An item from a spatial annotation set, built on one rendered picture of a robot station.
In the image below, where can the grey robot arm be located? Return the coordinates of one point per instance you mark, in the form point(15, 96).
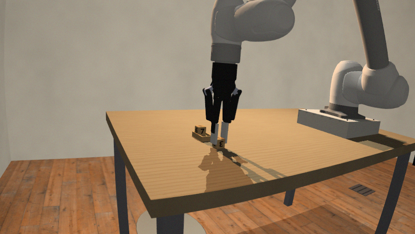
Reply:
point(377, 85)

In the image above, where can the orange wooden cube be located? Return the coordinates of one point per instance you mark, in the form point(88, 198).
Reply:
point(200, 129)
point(220, 143)

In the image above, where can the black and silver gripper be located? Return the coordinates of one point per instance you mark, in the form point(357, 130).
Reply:
point(223, 85)

